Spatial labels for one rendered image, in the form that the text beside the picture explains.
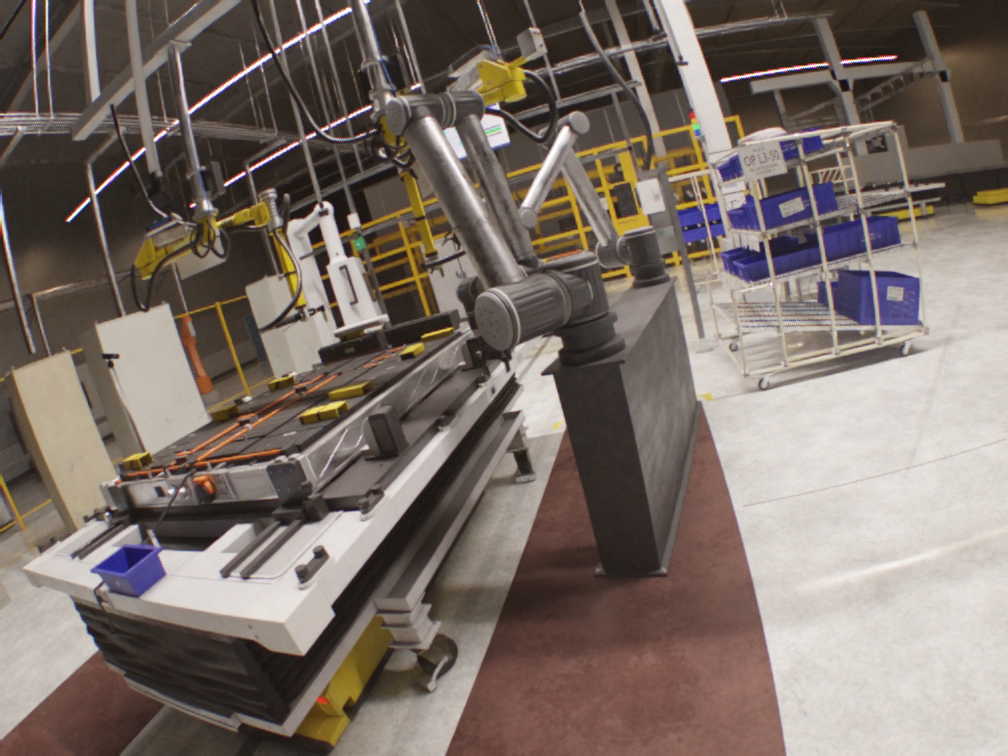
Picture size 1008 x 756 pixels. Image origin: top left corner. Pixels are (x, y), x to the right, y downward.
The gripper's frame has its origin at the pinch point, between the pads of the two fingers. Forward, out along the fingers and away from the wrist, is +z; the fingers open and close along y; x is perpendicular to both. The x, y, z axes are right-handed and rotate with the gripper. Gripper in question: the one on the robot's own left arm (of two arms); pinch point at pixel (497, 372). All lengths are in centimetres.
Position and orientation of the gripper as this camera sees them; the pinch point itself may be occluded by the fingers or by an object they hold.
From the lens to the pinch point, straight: 204.6
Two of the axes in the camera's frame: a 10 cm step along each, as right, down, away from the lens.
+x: 4.1, -3.4, 8.5
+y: 8.7, -1.4, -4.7
